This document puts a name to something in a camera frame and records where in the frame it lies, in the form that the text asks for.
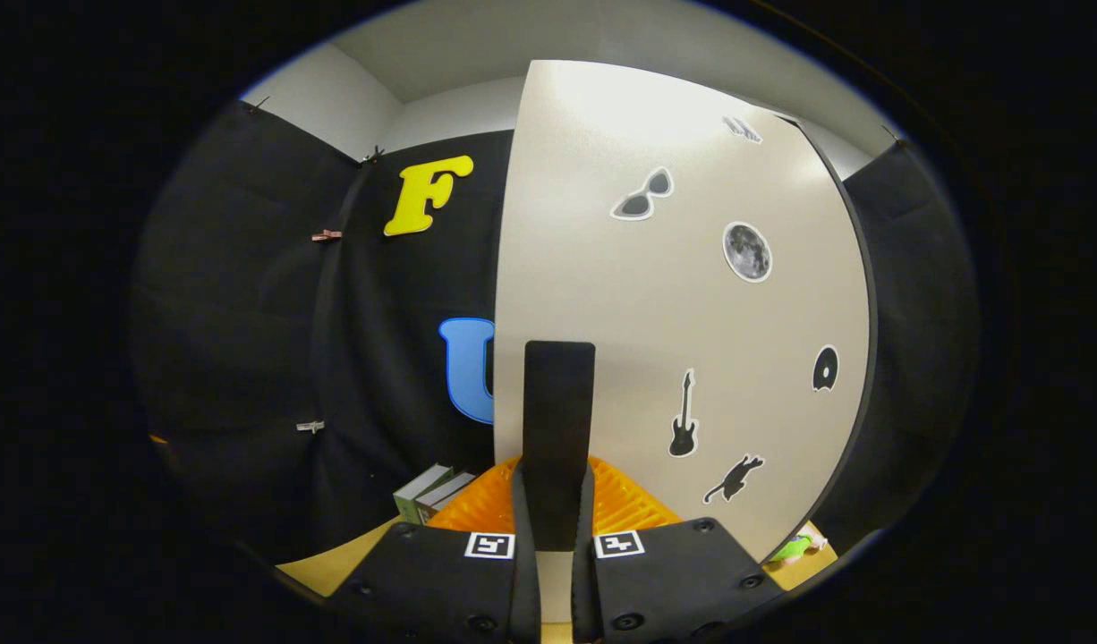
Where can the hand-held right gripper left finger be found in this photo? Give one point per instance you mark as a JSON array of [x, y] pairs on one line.
[[526, 590]]

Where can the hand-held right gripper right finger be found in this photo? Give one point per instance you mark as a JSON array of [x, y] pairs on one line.
[[584, 590]]

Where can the beige cabinet door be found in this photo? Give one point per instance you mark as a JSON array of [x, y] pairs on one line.
[[602, 268]]

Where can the brown book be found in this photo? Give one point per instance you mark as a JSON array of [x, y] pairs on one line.
[[446, 496]]

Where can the green book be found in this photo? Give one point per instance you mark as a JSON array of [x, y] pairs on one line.
[[410, 501]]

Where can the green white plush toy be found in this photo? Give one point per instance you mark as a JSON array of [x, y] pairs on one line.
[[792, 547]]

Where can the silver cloth clip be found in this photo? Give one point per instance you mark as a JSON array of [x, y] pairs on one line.
[[310, 427]]

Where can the black backdrop cloth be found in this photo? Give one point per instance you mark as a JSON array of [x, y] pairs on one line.
[[244, 313]]

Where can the red cloth clip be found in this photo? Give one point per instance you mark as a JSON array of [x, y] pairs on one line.
[[327, 235]]

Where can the row of black cloth clips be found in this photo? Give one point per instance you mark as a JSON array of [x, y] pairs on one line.
[[374, 156]]

